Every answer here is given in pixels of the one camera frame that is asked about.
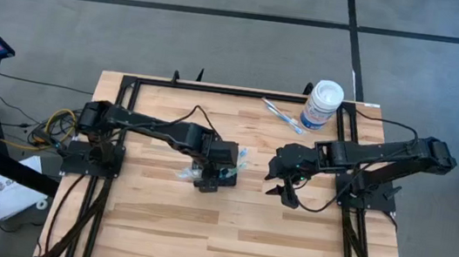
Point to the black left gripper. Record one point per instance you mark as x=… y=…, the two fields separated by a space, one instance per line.
x=207 y=178

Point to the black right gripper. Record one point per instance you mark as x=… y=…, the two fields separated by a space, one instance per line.
x=290 y=190

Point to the white-lidded wipes canister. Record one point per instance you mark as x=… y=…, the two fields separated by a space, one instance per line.
x=323 y=100

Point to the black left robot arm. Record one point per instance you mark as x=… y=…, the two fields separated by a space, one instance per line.
x=159 y=131

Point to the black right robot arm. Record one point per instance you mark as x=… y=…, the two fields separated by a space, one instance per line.
x=375 y=157

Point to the orange white toothbrush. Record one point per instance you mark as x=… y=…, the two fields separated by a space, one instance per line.
x=274 y=106

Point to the black table clamp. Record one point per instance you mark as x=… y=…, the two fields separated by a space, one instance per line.
x=200 y=76
x=175 y=77
x=307 y=89

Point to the white tape roll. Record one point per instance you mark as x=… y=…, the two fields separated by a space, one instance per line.
x=41 y=203

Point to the white paper booklet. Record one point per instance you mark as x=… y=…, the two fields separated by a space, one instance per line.
x=11 y=194

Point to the black side desk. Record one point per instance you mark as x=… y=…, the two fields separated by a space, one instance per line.
x=9 y=167

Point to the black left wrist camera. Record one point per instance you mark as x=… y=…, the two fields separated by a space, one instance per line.
x=224 y=153

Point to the black metal table frame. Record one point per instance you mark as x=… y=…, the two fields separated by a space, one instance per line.
x=238 y=92

